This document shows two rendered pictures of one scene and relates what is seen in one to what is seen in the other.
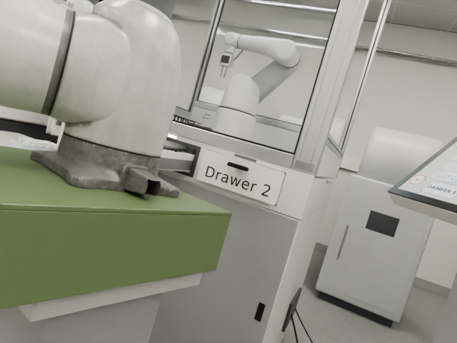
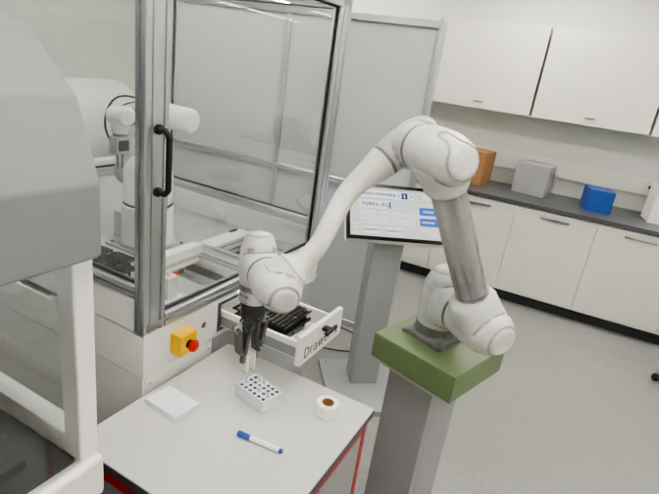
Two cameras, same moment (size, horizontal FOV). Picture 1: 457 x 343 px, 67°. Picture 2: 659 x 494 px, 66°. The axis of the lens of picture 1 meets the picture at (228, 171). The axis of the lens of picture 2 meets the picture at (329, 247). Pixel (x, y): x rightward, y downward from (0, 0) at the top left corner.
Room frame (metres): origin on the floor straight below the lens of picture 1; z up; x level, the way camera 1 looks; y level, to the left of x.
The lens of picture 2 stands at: (0.84, 1.89, 1.75)
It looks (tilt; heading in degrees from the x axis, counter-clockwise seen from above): 20 degrees down; 275
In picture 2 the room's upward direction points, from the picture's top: 8 degrees clockwise
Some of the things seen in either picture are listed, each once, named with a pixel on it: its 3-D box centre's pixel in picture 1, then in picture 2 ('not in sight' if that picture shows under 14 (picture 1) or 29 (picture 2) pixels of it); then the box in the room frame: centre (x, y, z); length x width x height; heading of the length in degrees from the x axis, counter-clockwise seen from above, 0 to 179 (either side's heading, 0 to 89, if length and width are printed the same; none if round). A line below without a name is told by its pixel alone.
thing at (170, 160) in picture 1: (143, 151); (270, 317); (1.16, 0.30, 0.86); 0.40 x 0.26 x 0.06; 159
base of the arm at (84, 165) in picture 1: (115, 164); (439, 326); (0.55, 0.18, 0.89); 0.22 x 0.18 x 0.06; 48
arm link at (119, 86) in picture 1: (124, 75); (445, 295); (0.56, 0.20, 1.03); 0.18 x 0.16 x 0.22; 122
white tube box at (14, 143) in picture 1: (35, 150); (258, 392); (1.11, 0.62, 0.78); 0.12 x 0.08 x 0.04; 148
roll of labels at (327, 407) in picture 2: not in sight; (327, 407); (0.89, 0.62, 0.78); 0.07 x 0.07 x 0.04
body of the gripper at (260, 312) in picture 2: not in sight; (252, 315); (1.15, 0.60, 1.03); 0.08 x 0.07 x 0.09; 58
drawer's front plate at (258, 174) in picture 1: (239, 176); not in sight; (1.16, -0.04, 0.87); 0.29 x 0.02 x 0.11; 69
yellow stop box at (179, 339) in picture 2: not in sight; (184, 341); (1.37, 0.57, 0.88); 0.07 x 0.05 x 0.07; 69
